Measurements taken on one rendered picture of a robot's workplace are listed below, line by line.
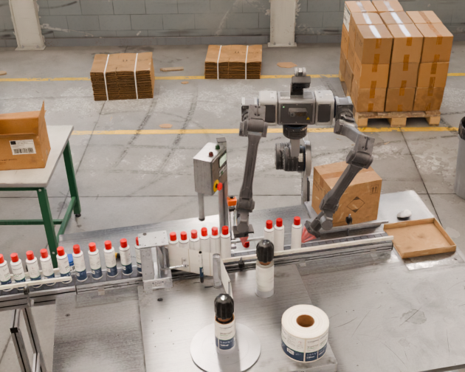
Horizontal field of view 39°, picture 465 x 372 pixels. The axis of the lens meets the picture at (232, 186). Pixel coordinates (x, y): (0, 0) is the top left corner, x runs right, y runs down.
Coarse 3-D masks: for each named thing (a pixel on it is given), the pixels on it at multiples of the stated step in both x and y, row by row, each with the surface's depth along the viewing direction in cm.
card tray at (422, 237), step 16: (384, 224) 361; (400, 224) 363; (416, 224) 365; (432, 224) 365; (400, 240) 354; (416, 240) 354; (432, 240) 354; (448, 240) 352; (400, 256) 343; (416, 256) 343
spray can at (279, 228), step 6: (276, 222) 330; (282, 222) 330; (276, 228) 330; (282, 228) 330; (276, 234) 332; (282, 234) 332; (276, 240) 334; (282, 240) 334; (276, 246) 336; (282, 246) 336
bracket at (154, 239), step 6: (138, 234) 312; (144, 234) 311; (150, 234) 311; (156, 234) 311; (162, 234) 311; (144, 240) 308; (150, 240) 308; (156, 240) 307; (162, 240) 307; (144, 246) 304; (150, 246) 304; (156, 246) 304
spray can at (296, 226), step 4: (296, 216) 331; (296, 220) 329; (292, 224) 333; (296, 224) 331; (300, 224) 332; (292, 228) 332; (296, 228) 331; (300, 228) 332; (292, 232) 334; (296, 232) 332; (300, 232) 333; (292, 236) 335; (296, 236) 334; (300, 236) 335; (292, 240) 336; (296, 240) 335; (300, 240) 336; (292, 244) 338; (296, 244) 336; (300, 244) 338; (292, 248) 339; (296, 248) 338
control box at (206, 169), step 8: (208, 144) 316; (216, 144) 316; (200, 152) 310; (208, 152) 310; (216, 152) 309; (200, 160) 304; (208, 160) 303; (216, 160) 307; (200, 168) 307; (208, 168) 305; (216, 168) 309; (200, 176) 309; (208, 176) 307; (216, 176) 311; (224, 176) 321; (200, 184) 312; (208, 184) 310; (200, 192) 314; (208, 192) 312
